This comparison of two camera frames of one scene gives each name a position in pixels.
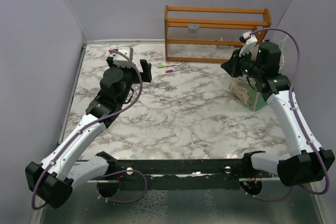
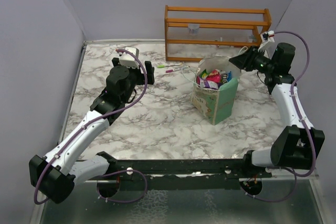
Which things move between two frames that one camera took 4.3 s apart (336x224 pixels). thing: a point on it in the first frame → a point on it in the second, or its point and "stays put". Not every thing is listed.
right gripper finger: (231, 66) → (243, 61)
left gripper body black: (130, 75) stays put
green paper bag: (252, 99) → (217, 106)
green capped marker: (164, 65) stays put
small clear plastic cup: (193, 28) stays put
